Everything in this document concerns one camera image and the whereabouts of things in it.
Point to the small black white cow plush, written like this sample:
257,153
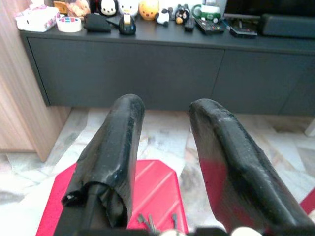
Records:
163,17

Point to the green white mug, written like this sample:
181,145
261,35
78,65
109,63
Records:
209,11

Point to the white patterned tape roll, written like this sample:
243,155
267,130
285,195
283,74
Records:
69,24

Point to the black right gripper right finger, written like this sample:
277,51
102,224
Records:
246,172

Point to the yellow bear plush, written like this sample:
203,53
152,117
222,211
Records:
148,9

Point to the black bird plush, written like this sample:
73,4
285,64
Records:
182,14

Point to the dark grey tv cabinet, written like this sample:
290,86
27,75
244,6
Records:
157,73

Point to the brown plush toy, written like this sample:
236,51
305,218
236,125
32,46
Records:
77,8

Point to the small black remote control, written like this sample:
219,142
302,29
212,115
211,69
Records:
189,25

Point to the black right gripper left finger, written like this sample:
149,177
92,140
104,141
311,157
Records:
112,152

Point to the black white panda plush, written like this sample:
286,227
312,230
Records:
108,7

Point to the white floral tissue box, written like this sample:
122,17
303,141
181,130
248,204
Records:
37,18

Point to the red plastic stool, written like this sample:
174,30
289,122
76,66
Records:
155,194

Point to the black tape dispenser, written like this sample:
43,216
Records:
127,24

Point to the black flat box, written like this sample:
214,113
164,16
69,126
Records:
242,29

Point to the black soundbar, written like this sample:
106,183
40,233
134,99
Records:
288,25

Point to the black cloth pouch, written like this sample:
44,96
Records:
96,23

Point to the large black remote control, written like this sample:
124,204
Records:
210,26

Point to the white duck plush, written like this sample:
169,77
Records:
128,7

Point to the light wood cabinet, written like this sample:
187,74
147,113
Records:
22,98

